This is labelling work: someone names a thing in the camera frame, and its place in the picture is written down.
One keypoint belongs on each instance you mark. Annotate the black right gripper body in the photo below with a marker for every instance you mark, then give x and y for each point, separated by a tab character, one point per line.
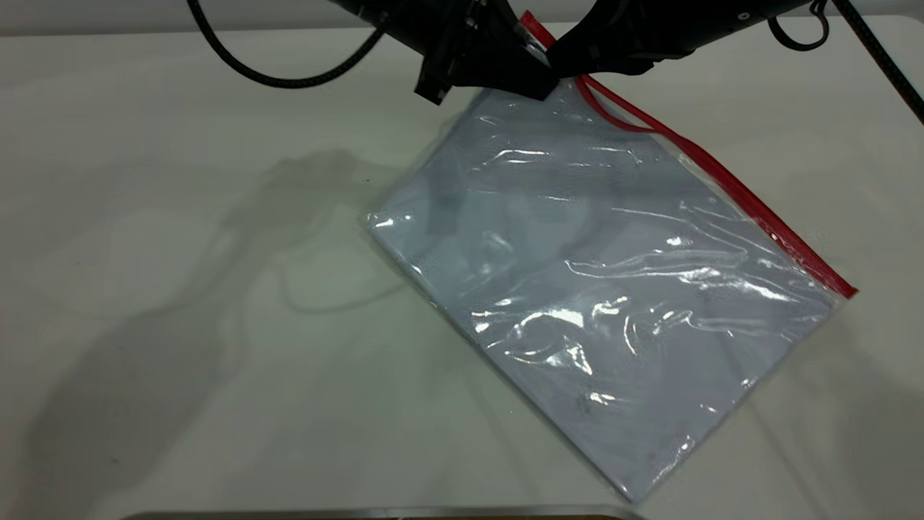
642	29

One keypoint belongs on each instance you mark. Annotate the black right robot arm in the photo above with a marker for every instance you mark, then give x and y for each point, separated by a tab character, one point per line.
743	11

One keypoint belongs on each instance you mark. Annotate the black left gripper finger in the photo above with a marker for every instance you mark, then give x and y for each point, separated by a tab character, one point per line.
516	72
521	25

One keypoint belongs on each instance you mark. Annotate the clear plastic zipper bag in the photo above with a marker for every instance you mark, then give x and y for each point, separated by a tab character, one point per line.
650	404

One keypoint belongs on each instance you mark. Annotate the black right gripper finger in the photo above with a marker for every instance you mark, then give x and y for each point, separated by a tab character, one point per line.
577	54
628	65

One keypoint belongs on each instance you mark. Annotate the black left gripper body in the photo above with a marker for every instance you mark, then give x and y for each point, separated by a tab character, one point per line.
455	36

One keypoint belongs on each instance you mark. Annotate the grey metal edge bar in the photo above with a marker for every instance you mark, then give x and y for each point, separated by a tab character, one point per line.
382	513

